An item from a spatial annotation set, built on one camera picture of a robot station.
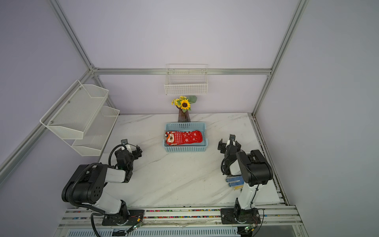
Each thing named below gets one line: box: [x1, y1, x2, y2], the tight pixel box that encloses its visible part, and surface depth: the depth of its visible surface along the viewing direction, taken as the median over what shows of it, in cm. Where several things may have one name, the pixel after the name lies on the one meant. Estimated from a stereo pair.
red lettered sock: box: [164, 130, 203, 146], surface depth 100 cm
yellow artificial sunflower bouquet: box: [171, 95, 198, 114], surface depth 97 cm
